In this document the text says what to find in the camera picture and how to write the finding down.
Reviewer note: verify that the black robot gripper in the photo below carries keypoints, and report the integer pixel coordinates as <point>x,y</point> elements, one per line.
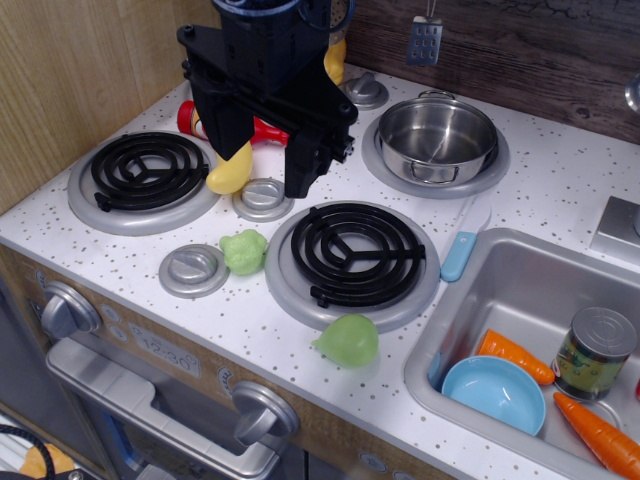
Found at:
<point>266,60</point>

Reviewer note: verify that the stainless steel pot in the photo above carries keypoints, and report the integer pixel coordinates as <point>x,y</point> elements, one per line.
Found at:
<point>435,140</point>

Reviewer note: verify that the red toy ketchup bottle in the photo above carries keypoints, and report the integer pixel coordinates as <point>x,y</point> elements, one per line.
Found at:
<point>189,122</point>

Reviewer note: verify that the yellow toy banana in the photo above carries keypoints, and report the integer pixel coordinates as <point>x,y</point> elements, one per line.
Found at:
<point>231,175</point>

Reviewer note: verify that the grey stove top knob middle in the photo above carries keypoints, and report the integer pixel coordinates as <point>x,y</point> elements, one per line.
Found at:
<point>262,200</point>

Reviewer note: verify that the green toy lettuce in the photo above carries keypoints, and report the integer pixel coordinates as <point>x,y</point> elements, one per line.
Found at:
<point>243,252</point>

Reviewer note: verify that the front left black burner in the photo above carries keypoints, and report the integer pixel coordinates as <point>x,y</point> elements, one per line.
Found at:
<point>145,171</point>

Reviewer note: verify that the black burner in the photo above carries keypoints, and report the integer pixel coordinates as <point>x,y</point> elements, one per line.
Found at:
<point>357,255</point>
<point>145,171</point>

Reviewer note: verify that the front right black burner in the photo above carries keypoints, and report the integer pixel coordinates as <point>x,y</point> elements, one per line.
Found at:
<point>357,255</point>

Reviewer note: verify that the grey stove top knob front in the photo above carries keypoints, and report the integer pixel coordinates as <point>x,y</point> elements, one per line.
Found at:
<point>193,271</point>

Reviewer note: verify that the hanging metal spatula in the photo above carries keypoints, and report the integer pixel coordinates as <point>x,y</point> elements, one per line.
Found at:
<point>425,37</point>

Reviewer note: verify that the green toy pear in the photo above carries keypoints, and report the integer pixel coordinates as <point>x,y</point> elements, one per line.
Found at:
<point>351,341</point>

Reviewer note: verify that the left oven dial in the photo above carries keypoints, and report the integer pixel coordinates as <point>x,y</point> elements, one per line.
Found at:
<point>67,312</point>

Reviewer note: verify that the oven dial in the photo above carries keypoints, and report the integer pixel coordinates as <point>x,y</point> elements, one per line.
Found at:
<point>67,312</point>
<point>262,412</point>

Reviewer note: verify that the right oven dial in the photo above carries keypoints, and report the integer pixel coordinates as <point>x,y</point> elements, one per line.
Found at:
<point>262,412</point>

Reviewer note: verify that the silver toy sink basin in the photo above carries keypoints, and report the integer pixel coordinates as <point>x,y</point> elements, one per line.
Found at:
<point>529,291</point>

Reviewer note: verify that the orange toy carrot upper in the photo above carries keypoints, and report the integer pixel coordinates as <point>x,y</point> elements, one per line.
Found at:
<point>496,345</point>

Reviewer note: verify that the orange toy carrot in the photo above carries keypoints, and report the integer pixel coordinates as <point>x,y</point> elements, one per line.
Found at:
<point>496,345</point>
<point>615,450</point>

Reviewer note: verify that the light blue bowl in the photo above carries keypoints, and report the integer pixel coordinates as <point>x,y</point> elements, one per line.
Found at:
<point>497,388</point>

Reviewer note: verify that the silver faucet base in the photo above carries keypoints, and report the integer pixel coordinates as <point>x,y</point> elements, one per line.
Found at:
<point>617,234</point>

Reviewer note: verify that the toy tin can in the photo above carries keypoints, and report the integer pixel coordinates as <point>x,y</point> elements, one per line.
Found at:
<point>593,353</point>

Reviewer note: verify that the orange object bottom left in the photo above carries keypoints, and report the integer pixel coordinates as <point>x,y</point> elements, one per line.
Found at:
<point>34,466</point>

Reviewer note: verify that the orange toy carrot lower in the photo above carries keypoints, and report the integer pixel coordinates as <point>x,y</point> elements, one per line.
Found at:
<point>615,450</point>

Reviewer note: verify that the white cutting board blue handle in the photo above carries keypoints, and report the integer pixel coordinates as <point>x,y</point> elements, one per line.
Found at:
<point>474,218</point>

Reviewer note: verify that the silver oven door handle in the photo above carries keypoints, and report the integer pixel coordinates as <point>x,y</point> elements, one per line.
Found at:
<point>165,442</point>

